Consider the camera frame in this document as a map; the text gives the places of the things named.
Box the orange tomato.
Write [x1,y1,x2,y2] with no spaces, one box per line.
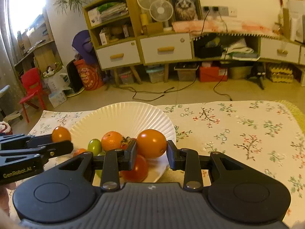
[51,126,71,143]
[136,129,167,159]

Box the large front orange mandarin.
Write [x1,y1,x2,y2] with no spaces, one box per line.
[101,131,123,152]

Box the bright green oval tomato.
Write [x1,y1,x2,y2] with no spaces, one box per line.
[87,139,102,156]

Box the red tomato with stem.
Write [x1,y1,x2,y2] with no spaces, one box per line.
[120,136,136,150]

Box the white fluted fruit plate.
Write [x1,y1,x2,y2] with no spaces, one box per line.
[68,101,177,184]

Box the white tissue box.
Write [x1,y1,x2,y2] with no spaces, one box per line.
[49,90,67,108]

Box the red plastic chair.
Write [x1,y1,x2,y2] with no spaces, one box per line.
[19,67,47,123]

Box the floral tablecloth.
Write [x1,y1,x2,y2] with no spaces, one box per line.
[30,101,304,228]

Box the orange red printed bag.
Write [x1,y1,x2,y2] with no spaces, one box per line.
[73,59,104,91]

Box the purple plush toy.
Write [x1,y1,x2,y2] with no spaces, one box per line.
[72,30,98,64]

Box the low white drawer console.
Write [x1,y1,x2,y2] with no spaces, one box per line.
[191,33,304,66]

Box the pink cloth on console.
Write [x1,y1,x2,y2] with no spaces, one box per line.
[172,18,277,38]

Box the yellow white drawer cabinet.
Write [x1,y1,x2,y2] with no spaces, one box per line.
[83,0,192,82]

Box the white desk fan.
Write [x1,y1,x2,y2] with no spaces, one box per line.
[149,0,174,22]

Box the framed cat picture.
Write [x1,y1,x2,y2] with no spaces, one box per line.
[167,0,202,22]

